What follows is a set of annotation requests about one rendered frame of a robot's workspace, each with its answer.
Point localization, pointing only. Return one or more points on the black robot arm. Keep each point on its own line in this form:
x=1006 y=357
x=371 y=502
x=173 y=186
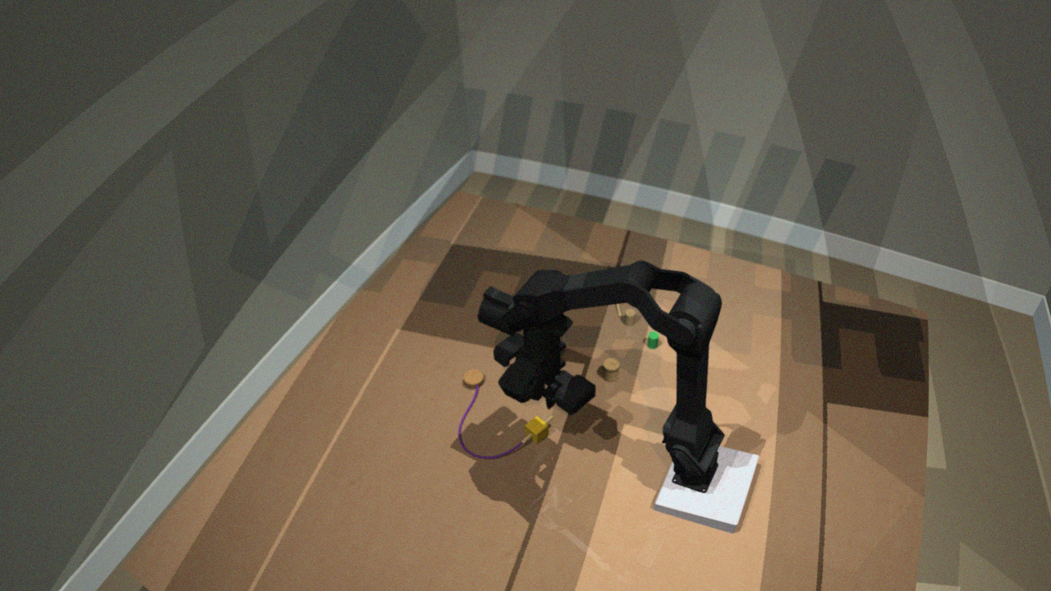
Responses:
x=692 y=437

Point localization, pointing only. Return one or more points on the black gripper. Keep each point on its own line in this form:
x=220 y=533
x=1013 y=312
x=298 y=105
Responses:
x=568 y=392

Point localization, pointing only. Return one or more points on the olive-yellow wooden block with round hole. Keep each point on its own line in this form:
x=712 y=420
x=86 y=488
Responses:
x=538 y=428

